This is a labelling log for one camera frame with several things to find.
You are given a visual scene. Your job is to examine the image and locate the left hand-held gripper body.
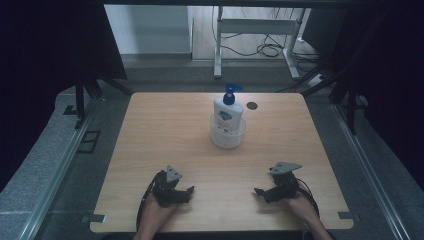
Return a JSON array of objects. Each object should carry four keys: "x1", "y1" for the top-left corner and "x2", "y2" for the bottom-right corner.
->
[{"x1": 152, "y1": 165, "x2": 184, "y2": 208}]

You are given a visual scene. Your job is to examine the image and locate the black floor cables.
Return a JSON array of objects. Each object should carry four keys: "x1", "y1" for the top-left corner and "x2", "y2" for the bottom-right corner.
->
[{"x1": 219, "y1": 6, "x2": 323, "y2": 73}]

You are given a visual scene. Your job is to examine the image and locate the white metal desk frame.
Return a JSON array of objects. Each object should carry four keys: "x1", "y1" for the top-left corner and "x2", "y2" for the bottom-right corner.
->
[{"x1": 213, "y1": 5, "x2": 308, "y2": 80}]

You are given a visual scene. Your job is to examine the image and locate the hand-held gripper black cable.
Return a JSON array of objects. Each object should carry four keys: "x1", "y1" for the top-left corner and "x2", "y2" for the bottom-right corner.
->
[
  {"x1": 298, "y1": 181, "x2": 322, "y2": 219},
  {"x1": 135, "y1": 170, "x2": 168, "y2": 233}
]

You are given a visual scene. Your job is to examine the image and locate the aluminium rail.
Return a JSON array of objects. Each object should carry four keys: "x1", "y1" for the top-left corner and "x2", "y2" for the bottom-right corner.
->
[
  {"x1": 332, "y1": 103, "x2": 412, "y2": 240},
  {"x1": 19, "y1": 99, "x2": 98, "y2": 240}
]

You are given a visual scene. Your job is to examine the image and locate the black metal stand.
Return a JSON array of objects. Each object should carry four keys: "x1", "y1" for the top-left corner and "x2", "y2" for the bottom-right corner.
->
[
  {"x1": 73, "y1": 74, "x2": 134, "y2": 130},
  {"x1": 275, "y1": 59, "x2": 368, "y2": 136}
]

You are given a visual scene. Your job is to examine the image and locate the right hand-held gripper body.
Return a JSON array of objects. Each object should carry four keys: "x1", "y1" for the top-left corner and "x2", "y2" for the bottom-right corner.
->
[{"x1": 269, "y1": 161, "x2": 303, "y2": 201}]

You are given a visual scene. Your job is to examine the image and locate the left hand-held gripper black cable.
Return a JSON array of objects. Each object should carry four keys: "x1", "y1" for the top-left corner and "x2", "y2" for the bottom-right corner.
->
[{"x1": 135, "y1": 170, "x2": 168, "y2": 233}]

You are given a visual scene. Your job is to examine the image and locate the white bottle with blue pump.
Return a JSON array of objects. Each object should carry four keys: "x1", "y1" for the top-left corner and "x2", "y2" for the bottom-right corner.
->
[{"x1": 213, "y1": 82, "x2": 244, "y2": 134}]

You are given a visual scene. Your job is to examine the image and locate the dark curtain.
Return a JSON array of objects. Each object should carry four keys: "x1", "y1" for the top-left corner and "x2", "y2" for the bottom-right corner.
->
[
  {"x1": 0, "y1": 0, "x2": 128, "y2": 194},
  {"x1": 301, "y1": 0, "x2": 424, "y2": 192}
]

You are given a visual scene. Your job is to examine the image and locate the right hand-held gripper black cable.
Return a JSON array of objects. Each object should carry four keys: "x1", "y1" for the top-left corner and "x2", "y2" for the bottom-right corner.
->
[{"x1": 298, "y1": 181, "x2": 322, "y2": 219}]

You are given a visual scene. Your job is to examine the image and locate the clear plastic basket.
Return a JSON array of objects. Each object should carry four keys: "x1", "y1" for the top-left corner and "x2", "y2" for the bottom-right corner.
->
[{"x1": 209, "y1": 113, "x2": 248, "y2": 149}]

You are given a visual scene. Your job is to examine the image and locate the person's right hand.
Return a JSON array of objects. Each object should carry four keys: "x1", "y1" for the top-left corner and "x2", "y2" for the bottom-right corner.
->
[{"x1": 285, "y1": 190, "x2": 318, "y2": 224}]

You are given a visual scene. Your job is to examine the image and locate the white power strip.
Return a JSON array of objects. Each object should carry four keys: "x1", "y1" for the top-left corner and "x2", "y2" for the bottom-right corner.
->
[{"x1": 308, "y1": 73, "x2": 326, "y2": 87}]

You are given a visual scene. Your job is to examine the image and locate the person's left hand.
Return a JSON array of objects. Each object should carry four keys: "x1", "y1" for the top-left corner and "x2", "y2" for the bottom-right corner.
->
[{"x1": 140, "y1": 193, "x2": 179, "y2": 234}]

